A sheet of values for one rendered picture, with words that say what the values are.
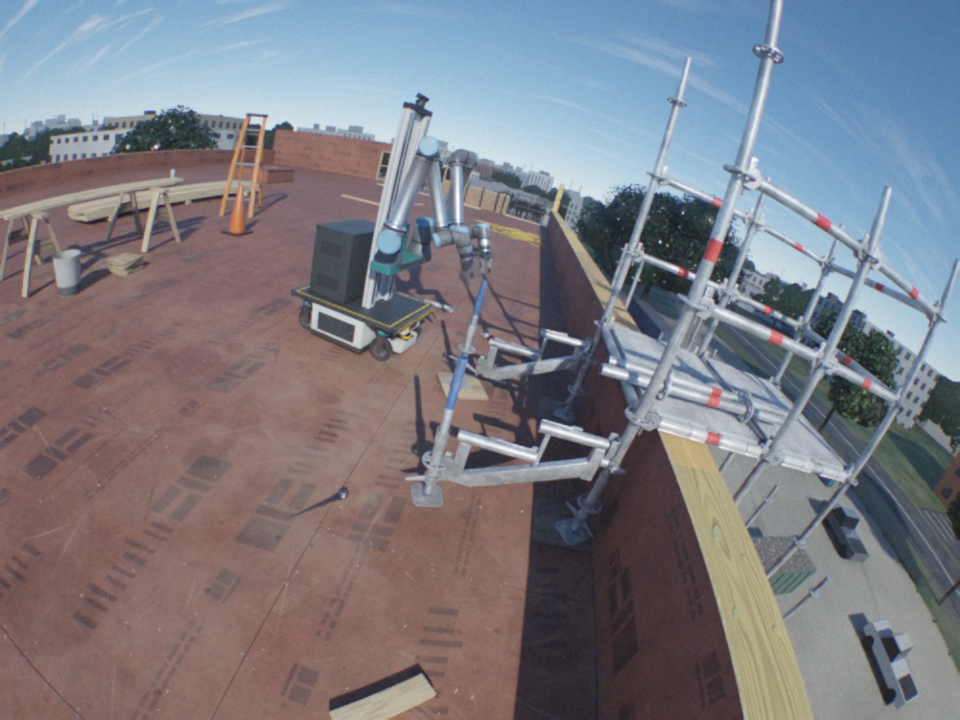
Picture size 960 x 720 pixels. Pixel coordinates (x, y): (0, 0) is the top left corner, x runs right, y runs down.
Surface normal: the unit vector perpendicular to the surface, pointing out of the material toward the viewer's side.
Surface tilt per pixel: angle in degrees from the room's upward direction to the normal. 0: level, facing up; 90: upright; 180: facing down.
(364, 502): 0
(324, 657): 0
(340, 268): 90
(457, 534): 0
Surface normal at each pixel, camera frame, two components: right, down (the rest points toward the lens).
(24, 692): 0.25, -0.86
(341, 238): -0.30, 0.36
